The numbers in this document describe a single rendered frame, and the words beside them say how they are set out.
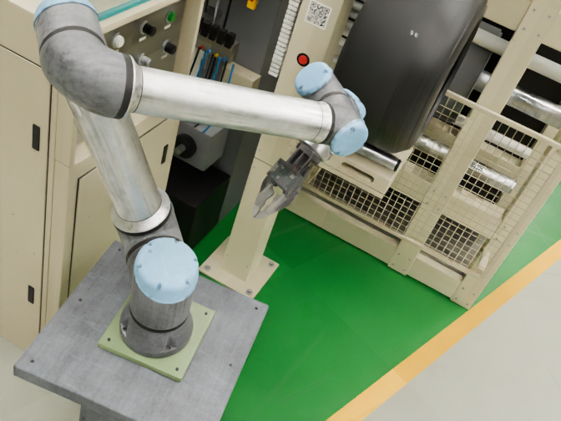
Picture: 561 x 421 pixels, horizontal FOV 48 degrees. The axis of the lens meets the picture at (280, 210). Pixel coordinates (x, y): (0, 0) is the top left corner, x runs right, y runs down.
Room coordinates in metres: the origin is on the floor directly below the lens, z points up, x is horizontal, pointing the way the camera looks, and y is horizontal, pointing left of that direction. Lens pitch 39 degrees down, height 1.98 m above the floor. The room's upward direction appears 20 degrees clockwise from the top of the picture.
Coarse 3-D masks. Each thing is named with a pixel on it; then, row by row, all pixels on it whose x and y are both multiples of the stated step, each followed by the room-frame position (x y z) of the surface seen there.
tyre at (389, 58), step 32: (384, 0) 1.76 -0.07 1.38; (416, 0) 1.77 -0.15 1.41; (448, 0) 1.79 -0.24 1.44; (480, 0) 1.88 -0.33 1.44; (352, 32) 1.74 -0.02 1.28; (384, 32) 1.71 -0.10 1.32; (448, 32) 1.72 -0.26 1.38; (352, 64) 1.68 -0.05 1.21; (384, 64) 1.67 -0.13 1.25; (416, 64) 1.66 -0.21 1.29; (448, 64) 1.69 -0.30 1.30; (384, 96) 1.65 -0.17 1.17; (416, 96) 1.64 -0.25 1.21; (384, 128) 1.66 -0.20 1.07; (416, 128) 1.67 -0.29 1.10
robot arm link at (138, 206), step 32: (64, 0) 1.03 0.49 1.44; (96, 32) 0.99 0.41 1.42; (96, 128) 1.02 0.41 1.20; (128, 128) 1.07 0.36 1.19; (96, 160) 1.05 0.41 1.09; (128, 160) 1.07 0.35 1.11; (128, 192) 1.08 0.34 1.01; (160, 192) 1.20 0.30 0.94; (128, 224) 1.10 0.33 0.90; (160, 224) 1.12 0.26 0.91
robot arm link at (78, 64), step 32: (64, 32) 0.94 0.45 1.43; (64, 64) 0.89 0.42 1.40; (96, 64) 0.90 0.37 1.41; (128, 64) 0.94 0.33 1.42; (64, 96) 0.90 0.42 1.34; (96, 96) 0.88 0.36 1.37; (128, 96) 0.90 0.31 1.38; (160, 96) 0.95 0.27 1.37; (192, 96) 0.99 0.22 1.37; (224, 96) 1.03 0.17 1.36; (256, 96) 1.08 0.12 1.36; (288, 96) 1.15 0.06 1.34; (256, 128) 1.07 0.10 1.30; (288, 128) 1.10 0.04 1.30; (320, 128) 1.14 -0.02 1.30; (352, 128) 1.17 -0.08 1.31
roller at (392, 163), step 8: (368, 144) 1.80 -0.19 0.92; (360, 152) 1.78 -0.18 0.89; (368, 152) 1.77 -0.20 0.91; (376, 152) 1.77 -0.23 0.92; (384, 152) 1.78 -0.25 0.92; (376, 160) 1.77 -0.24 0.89; (384, 160) 1.76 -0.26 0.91; (392, 160) 1.76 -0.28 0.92; (400, 160) 1.77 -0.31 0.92; (392, 168) 1.75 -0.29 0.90
